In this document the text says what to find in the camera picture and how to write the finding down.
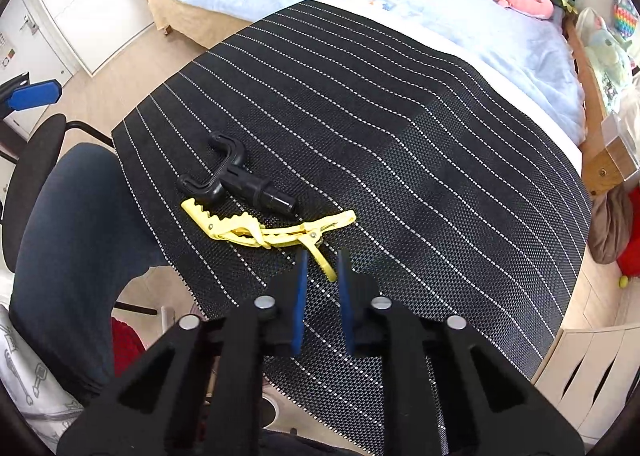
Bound white wardrobe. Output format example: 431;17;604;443
0;0;156;147

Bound rainbow bubble bag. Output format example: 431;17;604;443
612;0;640;39

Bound red cooler box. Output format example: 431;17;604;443
616;228;640;279

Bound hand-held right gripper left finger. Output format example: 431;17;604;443
56;250;310;456

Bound pink plush toy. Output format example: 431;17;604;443
487;0;555;19

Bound white cabinet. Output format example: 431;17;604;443
530;308;640;442

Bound clear bed corner guard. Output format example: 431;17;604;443
600;113;636;152

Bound brown cushion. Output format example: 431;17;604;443
589;183;635;266

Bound mint green unicorn plush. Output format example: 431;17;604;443
575;6;636;112

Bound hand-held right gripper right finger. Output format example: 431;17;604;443
336;249;585;456

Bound black plastic hook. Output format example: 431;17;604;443
176;132;297;214

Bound wooden bed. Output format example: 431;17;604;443
135;0;631;197

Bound white printed cloth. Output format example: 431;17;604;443
0;303;86;452

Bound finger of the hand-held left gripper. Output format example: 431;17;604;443
0;75;63;114

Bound yellow plastic clip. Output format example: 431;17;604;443
181;198;358;283

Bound black striped woven mat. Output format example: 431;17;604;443
110;0;593;409

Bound red cloth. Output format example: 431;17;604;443
111;317;146;378

